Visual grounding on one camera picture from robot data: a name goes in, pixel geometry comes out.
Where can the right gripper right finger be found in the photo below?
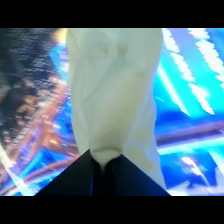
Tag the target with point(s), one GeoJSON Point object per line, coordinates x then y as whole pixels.
{"type": "Point", "coordinates": [133, 180]}

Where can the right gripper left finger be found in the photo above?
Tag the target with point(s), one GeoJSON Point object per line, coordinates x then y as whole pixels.
{"type": "Point", "coordinates": [75, 180]}

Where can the white shirt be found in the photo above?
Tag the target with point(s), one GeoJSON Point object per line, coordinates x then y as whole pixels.
{"type": "Point", "coordinates": [113, 93]}

